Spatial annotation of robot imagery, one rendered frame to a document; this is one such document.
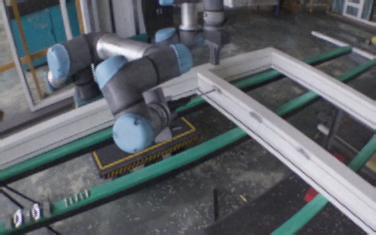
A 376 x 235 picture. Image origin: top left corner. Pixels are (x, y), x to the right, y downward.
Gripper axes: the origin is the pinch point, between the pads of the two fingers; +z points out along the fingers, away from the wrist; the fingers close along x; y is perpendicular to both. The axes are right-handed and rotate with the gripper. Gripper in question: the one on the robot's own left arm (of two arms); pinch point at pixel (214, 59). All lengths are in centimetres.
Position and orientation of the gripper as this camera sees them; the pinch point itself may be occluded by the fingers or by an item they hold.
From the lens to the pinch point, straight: 99.9
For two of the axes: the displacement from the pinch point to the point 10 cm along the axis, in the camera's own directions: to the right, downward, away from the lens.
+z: 0.5, 8.1, 5.9
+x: 5.3, 4.8, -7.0
